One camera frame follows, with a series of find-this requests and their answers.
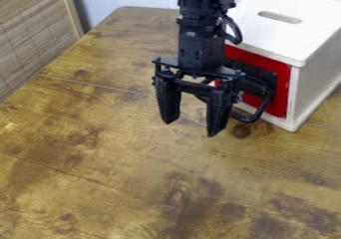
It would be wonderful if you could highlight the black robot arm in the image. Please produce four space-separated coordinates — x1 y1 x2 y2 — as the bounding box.
154 0 242 136

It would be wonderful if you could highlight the black metal drawer handle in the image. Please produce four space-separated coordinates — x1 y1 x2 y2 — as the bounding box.
194 68 273 124

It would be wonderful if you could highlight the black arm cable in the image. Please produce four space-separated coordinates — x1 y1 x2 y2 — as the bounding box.
217 10 244 46

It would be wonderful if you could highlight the white wooden drawer box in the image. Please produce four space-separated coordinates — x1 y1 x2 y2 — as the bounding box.
226 0 341 131

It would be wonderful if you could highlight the red drawer front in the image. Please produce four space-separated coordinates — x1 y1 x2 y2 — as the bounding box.
224 45 290 119

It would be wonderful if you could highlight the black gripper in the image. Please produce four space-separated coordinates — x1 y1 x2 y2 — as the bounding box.
154 18 242 137

